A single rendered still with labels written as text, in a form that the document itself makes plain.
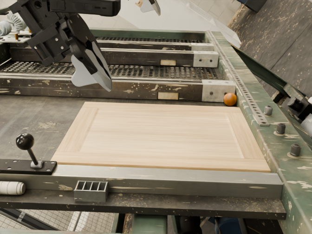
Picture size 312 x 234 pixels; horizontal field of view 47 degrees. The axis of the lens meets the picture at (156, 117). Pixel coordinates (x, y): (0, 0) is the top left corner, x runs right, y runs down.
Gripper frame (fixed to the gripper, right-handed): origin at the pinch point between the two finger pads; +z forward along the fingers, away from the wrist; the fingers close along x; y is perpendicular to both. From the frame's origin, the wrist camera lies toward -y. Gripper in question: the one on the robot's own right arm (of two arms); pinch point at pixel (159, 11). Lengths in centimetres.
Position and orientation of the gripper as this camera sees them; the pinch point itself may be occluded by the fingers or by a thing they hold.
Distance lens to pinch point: 131.3
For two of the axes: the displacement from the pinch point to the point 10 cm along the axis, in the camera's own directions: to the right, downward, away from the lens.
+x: -0.7, 4.5, -8.9
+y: -8.7, 4.1, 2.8
